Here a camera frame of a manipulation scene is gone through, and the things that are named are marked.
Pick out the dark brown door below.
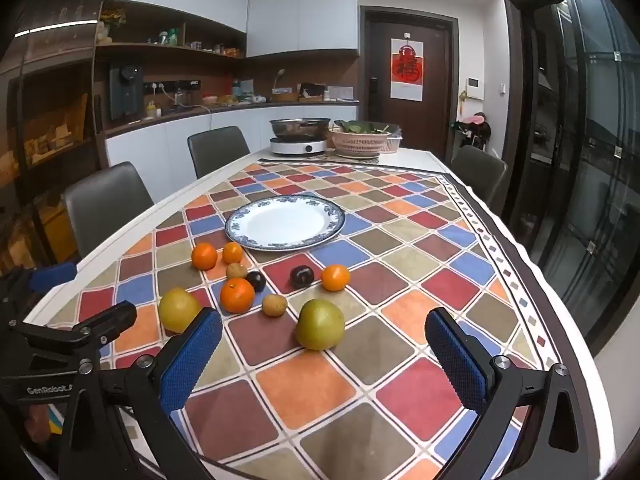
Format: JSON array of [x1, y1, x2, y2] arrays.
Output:
[[360, 6, 458, 158]]

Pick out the green leafy vegetables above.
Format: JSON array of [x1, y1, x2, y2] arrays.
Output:
[[333, 120, 391, 136]]

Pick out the black power strip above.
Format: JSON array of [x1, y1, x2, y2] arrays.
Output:
[[143, 80, 201, 93]]

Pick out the yellow pear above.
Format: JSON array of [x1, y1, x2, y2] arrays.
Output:
[[158, 287, 203, 334]]

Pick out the grey dining chair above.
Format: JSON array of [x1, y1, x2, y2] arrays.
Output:
[[64, 161, 155, 261], [450, 145, 508, 216], [187, 126, 251, 179]]

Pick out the large orange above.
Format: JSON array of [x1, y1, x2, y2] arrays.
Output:
[[220, 277, 256, 314]]

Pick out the colourful checkered tablecloth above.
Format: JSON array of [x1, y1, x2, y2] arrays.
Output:
[[30, 157, 563, 480]]

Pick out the white cabinets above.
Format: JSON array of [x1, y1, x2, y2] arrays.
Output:
[[102, 102, 358, 196], [102, 0, 361, 58]]

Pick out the wooden wall shelf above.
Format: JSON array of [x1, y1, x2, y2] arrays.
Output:
[[95, 0, 248, 61]]

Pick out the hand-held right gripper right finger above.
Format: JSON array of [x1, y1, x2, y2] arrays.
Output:
[[424, 307, 601, 480]]

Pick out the pink plastic basket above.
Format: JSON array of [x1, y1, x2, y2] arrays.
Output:
[[327, 127, 393, 157]]

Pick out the green pear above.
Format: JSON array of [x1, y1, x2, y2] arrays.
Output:
[[295, 298, 346, 351]]

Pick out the white upper cabinets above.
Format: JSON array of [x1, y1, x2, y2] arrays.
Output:
[[102, 0, 361, 58]]

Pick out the white induction cooker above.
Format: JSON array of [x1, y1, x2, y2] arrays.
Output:
[[270, 136, 327, 155]]

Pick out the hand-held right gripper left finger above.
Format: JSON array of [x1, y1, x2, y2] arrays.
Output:
[[60, 307, 223, 480]]

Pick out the blue rimmed white plate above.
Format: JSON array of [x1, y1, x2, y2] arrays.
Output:
[[224, 195, 347, 253]]

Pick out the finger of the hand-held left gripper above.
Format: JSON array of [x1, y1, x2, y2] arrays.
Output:
[[0, 261, 78, 311], [0, 301, 138, 361]]

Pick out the sliding glass door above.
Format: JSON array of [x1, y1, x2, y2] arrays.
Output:
[[505, 0, 640, 356]]

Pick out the white lower cabinets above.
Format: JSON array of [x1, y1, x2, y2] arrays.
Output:
[[102, 102, 358, 196]]

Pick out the steel pot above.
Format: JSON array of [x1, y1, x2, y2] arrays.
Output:
[[269, 117, 332, 142]]

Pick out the black water dispenser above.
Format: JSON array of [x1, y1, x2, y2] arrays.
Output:
[[109, 62, 144, 120]]

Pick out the red and white wall calendar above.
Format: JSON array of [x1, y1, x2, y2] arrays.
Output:
[[390, 37, 426, 96]]

